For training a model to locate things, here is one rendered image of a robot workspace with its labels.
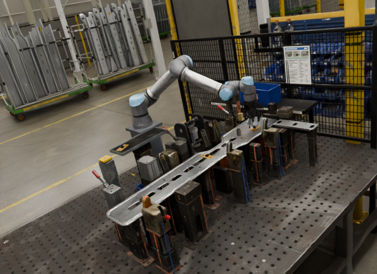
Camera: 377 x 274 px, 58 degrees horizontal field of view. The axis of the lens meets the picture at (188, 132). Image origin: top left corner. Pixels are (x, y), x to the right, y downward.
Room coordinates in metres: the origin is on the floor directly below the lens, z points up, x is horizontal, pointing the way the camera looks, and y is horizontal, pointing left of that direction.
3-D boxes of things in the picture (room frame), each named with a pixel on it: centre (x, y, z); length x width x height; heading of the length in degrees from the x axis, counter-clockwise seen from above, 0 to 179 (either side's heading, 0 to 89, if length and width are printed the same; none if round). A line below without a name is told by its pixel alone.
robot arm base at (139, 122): (2.41, 0.32, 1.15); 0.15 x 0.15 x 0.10
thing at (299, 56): (2.49, -0.91, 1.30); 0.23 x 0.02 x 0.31; 42
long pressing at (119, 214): (1.86, -0.07, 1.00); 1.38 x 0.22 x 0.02; 132
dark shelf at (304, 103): (2.63, -0.62, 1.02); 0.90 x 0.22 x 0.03; 42
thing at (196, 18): (4.65, -0.46, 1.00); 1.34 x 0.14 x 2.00; 38
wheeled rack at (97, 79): (9.87, 1.62, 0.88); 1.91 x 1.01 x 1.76; 130
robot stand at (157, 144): (2.41, 0.32, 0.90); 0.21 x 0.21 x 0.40; 38
